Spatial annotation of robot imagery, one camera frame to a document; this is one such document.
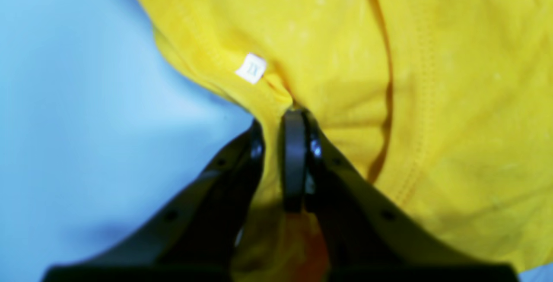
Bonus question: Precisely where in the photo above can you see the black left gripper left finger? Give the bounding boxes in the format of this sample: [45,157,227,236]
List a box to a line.
[43,120,264,282]

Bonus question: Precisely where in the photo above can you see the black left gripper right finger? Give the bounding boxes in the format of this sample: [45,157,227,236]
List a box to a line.
[281,110,519,282]

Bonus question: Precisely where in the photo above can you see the yellow T-shirt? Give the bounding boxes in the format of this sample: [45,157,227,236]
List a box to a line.
[138,0,553,282]

